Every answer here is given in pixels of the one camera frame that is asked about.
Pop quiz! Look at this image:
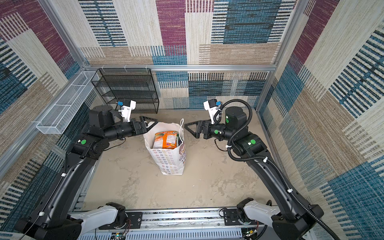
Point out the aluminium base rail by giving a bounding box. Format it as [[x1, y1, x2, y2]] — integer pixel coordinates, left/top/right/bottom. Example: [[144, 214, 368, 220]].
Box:
[[50, 206, 313, 240]]

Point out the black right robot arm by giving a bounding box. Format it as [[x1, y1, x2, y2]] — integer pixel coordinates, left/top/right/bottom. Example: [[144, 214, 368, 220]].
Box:
[[184, 99, 339, 240]]

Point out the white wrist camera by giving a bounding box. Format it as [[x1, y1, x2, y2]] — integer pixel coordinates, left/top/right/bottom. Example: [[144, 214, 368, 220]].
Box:
[[117, 99, 136, 122], [204, 99, 222, 124]]

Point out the white printed paper bag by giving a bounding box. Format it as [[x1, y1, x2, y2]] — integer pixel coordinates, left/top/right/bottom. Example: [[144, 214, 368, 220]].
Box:
[[144, 119, 187, 175]]

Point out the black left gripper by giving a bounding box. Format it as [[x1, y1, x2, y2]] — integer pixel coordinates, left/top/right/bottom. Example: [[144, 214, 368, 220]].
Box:
[[104, 117, 158, 144]]

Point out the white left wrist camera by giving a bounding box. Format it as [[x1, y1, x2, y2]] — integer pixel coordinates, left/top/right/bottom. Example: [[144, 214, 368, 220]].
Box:
[[117, 99, 136, 122]]

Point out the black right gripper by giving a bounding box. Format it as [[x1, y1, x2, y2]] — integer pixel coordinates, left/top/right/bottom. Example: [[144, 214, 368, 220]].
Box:
[[184, 118, 235, 141]]

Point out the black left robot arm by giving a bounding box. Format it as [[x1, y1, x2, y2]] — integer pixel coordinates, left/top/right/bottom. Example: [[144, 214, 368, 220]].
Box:
[[15, 105, 158, 240]]

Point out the white wire mesh basket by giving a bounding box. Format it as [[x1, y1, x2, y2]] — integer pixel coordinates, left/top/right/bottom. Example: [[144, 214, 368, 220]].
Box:
[[36, 71, 96, 135]]

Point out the orange snack bag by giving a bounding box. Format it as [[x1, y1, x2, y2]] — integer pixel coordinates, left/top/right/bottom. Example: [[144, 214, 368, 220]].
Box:
[[153, 131, 179, 150]]

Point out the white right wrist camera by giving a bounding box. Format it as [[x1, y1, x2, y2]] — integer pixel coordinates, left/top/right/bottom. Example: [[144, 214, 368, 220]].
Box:
[[204, 99, 222, 124]]

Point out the black wire mesh shelf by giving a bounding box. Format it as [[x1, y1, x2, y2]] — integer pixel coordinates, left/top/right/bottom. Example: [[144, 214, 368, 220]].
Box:
[[91, 68, 160, 114]]

